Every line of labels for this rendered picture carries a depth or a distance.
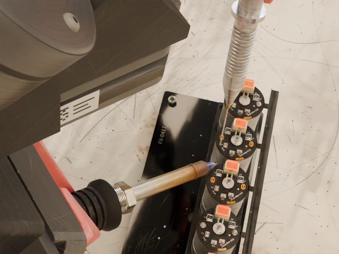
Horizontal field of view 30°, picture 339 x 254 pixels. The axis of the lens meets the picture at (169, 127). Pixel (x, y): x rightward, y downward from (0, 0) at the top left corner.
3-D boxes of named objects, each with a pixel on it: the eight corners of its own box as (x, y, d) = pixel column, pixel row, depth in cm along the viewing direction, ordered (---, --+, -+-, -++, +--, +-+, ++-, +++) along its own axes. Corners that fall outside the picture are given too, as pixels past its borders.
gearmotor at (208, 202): (195, 224, 41) (203, 197, 36) (203, 189, 42) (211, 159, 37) (233, 233, 40) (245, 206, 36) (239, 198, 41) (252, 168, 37)
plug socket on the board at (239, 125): (230, 134, 38) (232, 129, 37) (233, 121, 38) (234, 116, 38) (243, 137, 38) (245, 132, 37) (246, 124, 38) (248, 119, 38)
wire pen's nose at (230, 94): (239, 99, 33) (244, 76, 32) (238, 113, 32) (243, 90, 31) (218, 96, 33) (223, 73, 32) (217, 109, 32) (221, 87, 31)
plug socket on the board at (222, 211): (213, 221, 35) (214, 217, 35) (216, 207, 36) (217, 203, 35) (227, 225, 35) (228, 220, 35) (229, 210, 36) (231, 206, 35)
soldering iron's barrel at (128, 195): (191, 164, 34) (94, 199, 30) (203, 147, 33) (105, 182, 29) (206, 185, 34) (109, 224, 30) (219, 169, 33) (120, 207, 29)
